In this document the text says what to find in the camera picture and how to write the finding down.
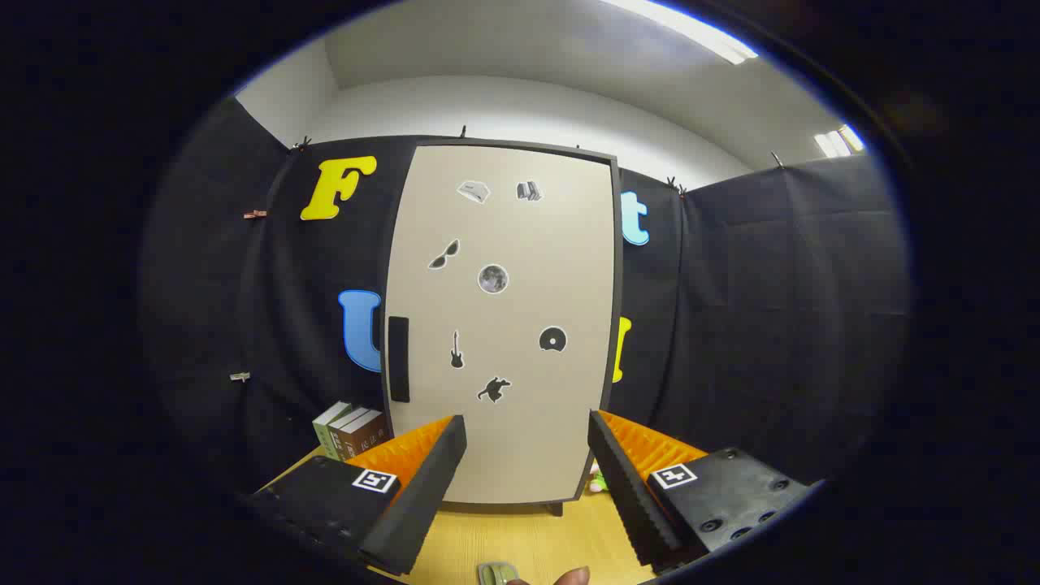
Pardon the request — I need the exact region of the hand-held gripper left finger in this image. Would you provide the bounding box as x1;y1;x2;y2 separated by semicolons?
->
244;414;469;578

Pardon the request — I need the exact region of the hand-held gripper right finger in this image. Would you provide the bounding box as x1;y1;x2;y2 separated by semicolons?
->
587;409;817;576

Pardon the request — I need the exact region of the black door handle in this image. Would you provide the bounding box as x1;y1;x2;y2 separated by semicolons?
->
388;316;411;404

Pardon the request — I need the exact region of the beige cabinet door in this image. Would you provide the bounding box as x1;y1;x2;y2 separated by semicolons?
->
383;145;616;505

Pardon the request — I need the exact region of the brown book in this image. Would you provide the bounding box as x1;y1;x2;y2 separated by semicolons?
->
339;410;389;462

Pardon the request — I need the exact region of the light green book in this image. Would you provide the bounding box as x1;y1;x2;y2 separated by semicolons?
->
313;401;352;460

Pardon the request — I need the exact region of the dark grey cabinet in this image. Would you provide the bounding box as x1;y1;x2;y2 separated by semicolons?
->
382;136;625;518

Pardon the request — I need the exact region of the black backdrop cloth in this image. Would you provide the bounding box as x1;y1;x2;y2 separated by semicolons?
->
138;96;911;496

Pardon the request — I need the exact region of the small ceiling light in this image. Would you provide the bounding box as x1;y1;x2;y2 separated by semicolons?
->
815;124;866;158

